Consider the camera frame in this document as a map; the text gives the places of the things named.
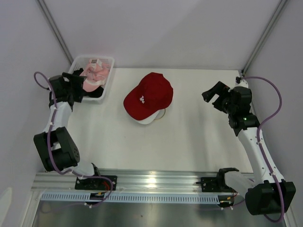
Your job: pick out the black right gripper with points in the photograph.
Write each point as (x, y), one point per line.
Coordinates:
(219, 89)

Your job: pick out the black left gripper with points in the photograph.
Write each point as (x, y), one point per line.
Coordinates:
(77, 82)

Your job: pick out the pink cap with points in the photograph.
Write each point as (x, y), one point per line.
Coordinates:
(95, 73)

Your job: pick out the white NY cap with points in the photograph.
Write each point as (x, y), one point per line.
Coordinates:
(148, 120)

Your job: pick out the red cap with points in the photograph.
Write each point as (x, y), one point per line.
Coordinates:
(153, 93)

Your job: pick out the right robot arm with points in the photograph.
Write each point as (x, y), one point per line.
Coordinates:
(269, 192)

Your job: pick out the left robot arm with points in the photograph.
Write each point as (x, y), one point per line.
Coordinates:
(55, 146)

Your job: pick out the black cap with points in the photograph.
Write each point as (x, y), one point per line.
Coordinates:
(96, 93)

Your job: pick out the white perforated plastic basket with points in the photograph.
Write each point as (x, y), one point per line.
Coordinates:
(81, 61)

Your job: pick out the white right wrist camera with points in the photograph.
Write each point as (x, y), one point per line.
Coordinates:
(241, 81)

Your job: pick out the aluminium mounting rail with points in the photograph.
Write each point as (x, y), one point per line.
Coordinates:
(129, 181)

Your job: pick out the left aluminium frame post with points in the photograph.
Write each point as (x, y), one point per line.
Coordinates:
(55, 29)

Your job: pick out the aluminium frame post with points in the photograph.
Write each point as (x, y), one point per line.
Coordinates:
(270, 25)
(55, 29)

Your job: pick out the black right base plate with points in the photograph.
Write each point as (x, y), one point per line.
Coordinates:
(214, 184)

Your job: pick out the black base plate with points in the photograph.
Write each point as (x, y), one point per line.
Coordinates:
(214, 184)
(90, 184)

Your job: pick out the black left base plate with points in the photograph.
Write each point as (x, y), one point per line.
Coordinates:
(90, 184)

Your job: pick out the right aluminium frame post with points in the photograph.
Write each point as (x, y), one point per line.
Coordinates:
(270, 25)

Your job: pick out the white slotted cable duct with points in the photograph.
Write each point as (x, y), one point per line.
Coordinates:
(131, 197)

